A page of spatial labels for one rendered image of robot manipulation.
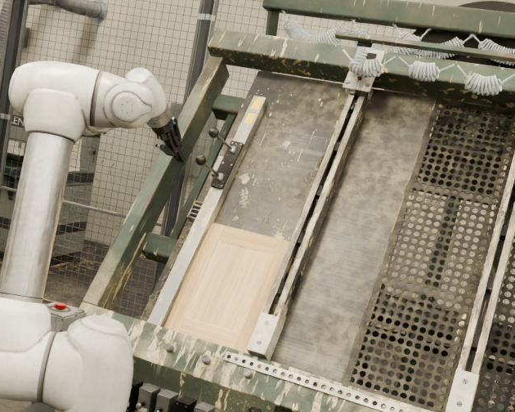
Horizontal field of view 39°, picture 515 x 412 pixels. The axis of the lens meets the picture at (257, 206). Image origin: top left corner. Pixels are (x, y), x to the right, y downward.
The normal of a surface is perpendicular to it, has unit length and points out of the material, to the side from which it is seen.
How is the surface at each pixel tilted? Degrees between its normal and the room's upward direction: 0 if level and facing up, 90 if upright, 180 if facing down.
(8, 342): 71
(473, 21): 90
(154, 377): 90
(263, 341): 56
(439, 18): 90
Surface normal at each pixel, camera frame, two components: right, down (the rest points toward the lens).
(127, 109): 0.24, 0.22
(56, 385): 0.03, 0.16
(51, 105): 0.07, -0.06
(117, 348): 0.69, -0.19
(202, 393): -0.38, 0.04
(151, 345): -0.22, -0.51
